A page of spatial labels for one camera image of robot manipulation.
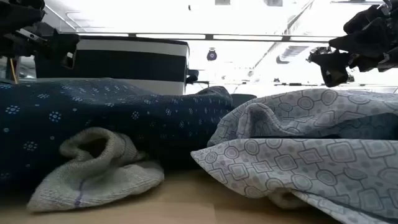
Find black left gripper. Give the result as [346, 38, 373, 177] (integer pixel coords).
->
[0, 0, 80, 69]

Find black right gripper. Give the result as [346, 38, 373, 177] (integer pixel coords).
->
[307, 4, 398, 88]

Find navy white-dotted cloth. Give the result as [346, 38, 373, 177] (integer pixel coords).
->
[0, 77, 234, 200]

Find light blue patterned shirt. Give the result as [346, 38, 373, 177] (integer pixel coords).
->
[190, 88, 398, 224]

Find grey striped sock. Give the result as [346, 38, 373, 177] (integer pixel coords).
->
[26, 126, 165, 213]

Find navy fabric bin white stripes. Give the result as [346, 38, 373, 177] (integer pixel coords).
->
[35, 35, 200, 96]

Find black metal crossbar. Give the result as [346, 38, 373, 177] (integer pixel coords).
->
[60, 32, 338, 44]

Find black floor fan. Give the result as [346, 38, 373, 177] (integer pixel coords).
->
[206, 47, 218, 62]

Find yellow cable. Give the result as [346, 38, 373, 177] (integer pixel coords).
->
[9, 57, 19, 84]

